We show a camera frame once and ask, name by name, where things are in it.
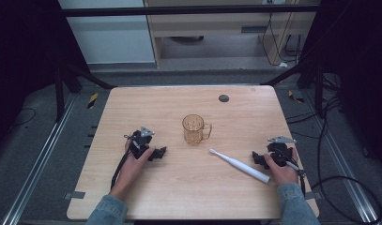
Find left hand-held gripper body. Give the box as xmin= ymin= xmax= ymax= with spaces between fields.
xmin=124 ymin=126 xmax=156 ymax=159

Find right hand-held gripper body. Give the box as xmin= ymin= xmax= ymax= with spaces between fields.
xmin=266 ymin=134 xmax=298 ymax=167

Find person's right hand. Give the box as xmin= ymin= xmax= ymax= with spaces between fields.
xmin=263 ymin=147 xmax=301 ymax=186

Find person's left hand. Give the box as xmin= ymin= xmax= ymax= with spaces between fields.
xmin=117 ymin=140 xmax=156 ymax=189

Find white electric toothbrush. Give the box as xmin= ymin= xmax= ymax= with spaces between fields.
xmin=208 ymin=147 xmax=271 ymax=185

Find amber glass mug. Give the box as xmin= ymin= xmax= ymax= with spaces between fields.
xmin=181 ymin=113 xmax=213 ymax=147

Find yellow black striped tape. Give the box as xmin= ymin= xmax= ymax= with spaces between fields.
xmin=287 ymin=89 xmax=305 ymax=104
xmin=86 ymin=92 xmax=99 ymax=110

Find grey tape piece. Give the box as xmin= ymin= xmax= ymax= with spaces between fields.
xmin=63 ymin=190 xmax=86 ymax=201
xmin=305 ymin=190 xmax=323 ymax=202

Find black metal stand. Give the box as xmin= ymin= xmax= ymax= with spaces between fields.
xmin=53 ymin=57 xmax=117 ymax=124
xmin=259 ymin=60 xmax=326 ymax=119

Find white cabinet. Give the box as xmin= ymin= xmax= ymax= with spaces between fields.
xmin=57 ymin=0 xmax=157 ymax=66

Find black curtain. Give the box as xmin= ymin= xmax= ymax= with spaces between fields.
xmin=0 ymin=0 xmax=92 ymax=158
xmin=299 ymin=0 xmax=382 ymax=176

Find right hand-held gripper cable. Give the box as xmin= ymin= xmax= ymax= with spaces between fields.
xmin=284 ymin=159 xmax=307 ymax=198

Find hand-held gripper cable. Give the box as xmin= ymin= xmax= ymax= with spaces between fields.
xmin=284 ymin=159 xmax=307 ymax=198
xmin=110 ymin=149 xmax=132 ymax=190

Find left hand-held gripper cable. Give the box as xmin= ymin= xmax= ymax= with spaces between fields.
xmin=110 ymin=149 xmax=132 ymax=190

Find black floor cable loop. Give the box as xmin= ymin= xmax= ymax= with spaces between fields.
xmin=310 ymin=102 xmax=382 ymax=225

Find aluminium floor rail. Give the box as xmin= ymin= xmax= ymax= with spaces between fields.
xmin=300 ymin=89 xmax=381 ymax=225
xmin=1 ymin=93 xmax=78 ymax=225

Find black hanging desk cables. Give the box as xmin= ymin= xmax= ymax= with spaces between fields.
xmin=261 ymin=11 xmax=303 ymax=68

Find thin black floor cable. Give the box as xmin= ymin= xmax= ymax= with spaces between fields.
xmin=9 ymin=107 xmax=37 ymax=128

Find black horizontal frame bar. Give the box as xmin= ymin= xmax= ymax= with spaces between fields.
xmin=60 ymin=4 xmax=320 ymax=19

